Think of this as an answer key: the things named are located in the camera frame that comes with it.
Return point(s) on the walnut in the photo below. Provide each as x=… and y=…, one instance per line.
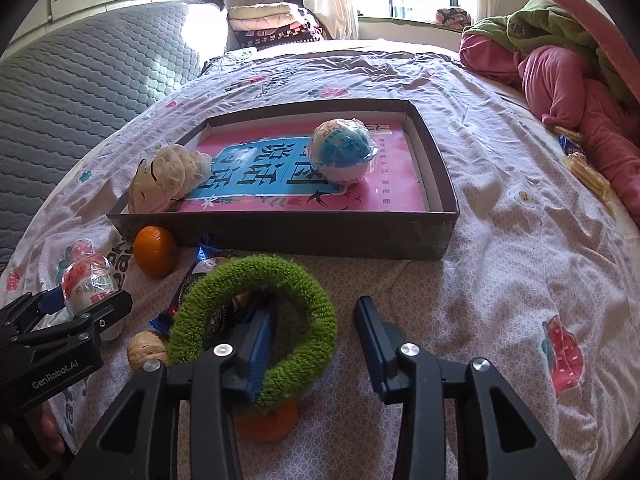
x=145, y=352

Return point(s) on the cream plush toy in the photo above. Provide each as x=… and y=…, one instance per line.
x=160, y=175

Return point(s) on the patterned cloth bundle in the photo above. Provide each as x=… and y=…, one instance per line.
x=452, y=16

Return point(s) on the cream folded blanket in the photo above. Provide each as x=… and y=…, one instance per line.
x=265, y=12

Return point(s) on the large yellow snack packet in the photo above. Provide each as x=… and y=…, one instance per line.
x=587, y=175

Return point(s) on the green garment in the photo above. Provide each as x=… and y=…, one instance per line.
x=545, y=25

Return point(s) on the orange with stem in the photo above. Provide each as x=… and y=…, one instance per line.
x=270, y=425

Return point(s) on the person's left hand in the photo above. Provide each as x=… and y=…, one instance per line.
x=51, y=430

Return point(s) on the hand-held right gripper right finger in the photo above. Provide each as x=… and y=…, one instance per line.
x=372, y=350

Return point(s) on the grey quilted mattress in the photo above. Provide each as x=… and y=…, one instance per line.
x=75, y=85

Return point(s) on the blue wrapped toy egg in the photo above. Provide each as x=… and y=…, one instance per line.
x=342, y=150

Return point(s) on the small yellow snack packet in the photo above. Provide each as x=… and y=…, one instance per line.
x=565, y=132

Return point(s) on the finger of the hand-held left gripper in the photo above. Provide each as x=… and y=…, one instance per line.
x=52, y=301
x=100, y=312

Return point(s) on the pink and green blanket pile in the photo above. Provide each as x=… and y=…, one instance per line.
x=565, y=90

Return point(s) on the small blue snack packet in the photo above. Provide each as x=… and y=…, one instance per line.
x=570, y=144

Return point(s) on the red toy egg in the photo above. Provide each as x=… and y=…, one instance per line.
x=87, y=280

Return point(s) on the green fuzzy scrunchie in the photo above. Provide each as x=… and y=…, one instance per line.
x=280, y=275

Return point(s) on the floral bed sheet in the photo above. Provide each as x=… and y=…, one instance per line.
x=500, y=260

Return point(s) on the blue cookie packet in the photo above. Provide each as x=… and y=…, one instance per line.
x=200, y=270

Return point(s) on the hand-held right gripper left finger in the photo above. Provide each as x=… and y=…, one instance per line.
x=260, y=347

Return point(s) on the dark patterned folded blanket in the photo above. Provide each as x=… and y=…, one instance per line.
x=280, y=35

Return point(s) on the brown cardboard box tray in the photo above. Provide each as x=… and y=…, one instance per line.
x=300, y=235

